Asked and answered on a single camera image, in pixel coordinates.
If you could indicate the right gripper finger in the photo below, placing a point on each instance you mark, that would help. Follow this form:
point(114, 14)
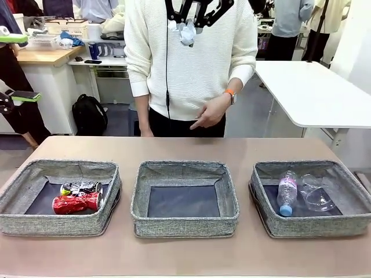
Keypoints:
point(176, 10)
point(211, 13)

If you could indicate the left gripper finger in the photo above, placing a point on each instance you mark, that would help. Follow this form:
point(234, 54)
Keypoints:
point(17, 39)
point(26, 96)

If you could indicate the white paper ball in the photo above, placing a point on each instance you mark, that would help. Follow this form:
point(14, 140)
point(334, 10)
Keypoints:
point(187, 33)

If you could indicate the crushed black drink can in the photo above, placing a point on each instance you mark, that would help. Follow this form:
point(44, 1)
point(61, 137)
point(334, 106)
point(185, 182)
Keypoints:
point(81, 187)

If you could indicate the crushed red drink can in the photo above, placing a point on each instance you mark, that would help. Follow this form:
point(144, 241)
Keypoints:
point(75, 204)

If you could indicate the clear plastic bottle pink label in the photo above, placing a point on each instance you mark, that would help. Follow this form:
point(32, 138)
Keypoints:
point(287, 191)

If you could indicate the clear plastic cup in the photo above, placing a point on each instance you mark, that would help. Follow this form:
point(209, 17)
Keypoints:
point(317, 195)

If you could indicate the person's right forearm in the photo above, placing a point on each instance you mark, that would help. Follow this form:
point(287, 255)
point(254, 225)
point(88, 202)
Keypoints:
point(142, 113)

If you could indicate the person's left forearm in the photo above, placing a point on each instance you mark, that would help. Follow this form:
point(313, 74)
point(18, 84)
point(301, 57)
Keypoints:
point(235, 84)

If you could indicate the person's left hand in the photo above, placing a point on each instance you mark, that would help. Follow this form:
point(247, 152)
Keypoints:
point(213, 113)

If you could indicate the person's right hand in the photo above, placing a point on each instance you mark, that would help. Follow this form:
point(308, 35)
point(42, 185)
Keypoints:
point(147, 133)

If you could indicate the white bucket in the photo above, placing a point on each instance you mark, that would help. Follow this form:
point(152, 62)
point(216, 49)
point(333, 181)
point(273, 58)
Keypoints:
point(19, 23)

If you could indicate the clear plastic container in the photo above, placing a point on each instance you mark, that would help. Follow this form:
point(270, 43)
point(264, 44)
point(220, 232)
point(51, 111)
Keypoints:
point(43, 42)

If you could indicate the bystander in blue jacket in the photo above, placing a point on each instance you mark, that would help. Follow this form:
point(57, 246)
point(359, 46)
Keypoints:
point(11, 72)

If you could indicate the wooden top side table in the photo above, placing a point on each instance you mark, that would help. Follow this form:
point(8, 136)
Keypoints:
point(46, 56)

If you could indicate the white plastic crate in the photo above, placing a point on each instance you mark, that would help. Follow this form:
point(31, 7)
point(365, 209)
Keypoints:
point(66, 29)

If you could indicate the bystander in dark clothes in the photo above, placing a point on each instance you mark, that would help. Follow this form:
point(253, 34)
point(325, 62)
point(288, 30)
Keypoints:
point(58, 7)

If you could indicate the blue cloth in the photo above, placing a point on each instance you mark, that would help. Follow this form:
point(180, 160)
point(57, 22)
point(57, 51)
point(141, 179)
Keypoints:
point(74, 40)

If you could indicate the person in white sweater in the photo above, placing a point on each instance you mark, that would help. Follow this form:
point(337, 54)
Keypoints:
point(197, 72)

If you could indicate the black computer mouse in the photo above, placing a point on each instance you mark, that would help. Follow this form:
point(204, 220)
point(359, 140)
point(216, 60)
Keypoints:
point(78, 58)

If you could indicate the cream fabric bag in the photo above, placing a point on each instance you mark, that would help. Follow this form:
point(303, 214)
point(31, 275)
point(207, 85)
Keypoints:
point(113, 23)

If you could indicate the black backpack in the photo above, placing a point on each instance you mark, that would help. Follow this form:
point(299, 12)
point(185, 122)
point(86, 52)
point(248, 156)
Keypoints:
point(88, 116)

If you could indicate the black phone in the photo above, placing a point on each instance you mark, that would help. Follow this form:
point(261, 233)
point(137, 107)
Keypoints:
point(92, 61)

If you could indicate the white paper roll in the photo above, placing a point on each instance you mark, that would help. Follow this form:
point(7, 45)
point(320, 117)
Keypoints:
point(93, 32)

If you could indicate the blue drink bottle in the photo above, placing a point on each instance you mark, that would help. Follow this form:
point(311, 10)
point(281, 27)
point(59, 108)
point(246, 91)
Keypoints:
point(93, 52)

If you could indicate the bystander in pale blue sweater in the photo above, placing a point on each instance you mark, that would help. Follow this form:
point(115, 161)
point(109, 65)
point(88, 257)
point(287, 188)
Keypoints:
point(290, 17)

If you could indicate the bystander in light blue shirt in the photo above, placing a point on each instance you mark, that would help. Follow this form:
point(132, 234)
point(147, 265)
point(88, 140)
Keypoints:
point(95, 8)

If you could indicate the white desk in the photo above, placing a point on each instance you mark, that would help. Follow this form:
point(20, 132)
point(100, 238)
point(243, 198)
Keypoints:
point(111, 62)

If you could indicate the orange wrist watch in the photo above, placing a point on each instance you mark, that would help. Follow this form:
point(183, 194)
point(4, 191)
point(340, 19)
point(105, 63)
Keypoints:
point(231, 95)

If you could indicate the black tripod pole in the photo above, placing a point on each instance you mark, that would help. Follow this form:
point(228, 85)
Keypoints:
point(319, 29)

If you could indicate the bystander in cream jacket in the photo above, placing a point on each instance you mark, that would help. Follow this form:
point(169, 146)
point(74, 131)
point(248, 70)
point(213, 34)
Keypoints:
point(333, 17)

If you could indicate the grey fabric basket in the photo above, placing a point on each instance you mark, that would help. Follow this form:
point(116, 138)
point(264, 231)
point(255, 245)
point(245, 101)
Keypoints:
point(58, 223)
point(313, 226)
point(185, 226)

